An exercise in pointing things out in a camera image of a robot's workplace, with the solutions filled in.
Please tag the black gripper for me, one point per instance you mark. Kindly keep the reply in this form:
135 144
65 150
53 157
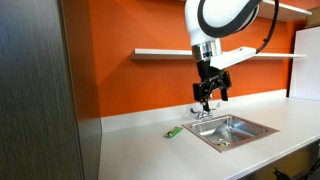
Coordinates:
206 71

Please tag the green chips bag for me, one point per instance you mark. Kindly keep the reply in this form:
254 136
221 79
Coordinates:
222 143

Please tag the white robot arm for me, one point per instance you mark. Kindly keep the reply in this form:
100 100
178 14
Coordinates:
213 16

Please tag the stainless steel sink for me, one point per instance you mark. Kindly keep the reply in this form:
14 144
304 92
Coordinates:
230 131

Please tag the chrome faucet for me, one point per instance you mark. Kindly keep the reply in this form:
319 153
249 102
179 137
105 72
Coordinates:
204 114

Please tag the small green snack packet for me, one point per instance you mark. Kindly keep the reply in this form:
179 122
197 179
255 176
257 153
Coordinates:
174 132

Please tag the white board panel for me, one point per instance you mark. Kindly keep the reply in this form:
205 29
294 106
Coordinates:
306 63

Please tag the dark wood cabinet panel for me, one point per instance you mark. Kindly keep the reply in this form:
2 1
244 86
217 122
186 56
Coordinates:
40 93

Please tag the long white wall shelf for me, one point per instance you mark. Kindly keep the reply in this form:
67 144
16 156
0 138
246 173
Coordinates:
160 54

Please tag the short white wall shelf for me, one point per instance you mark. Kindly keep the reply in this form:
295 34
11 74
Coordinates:
286 10

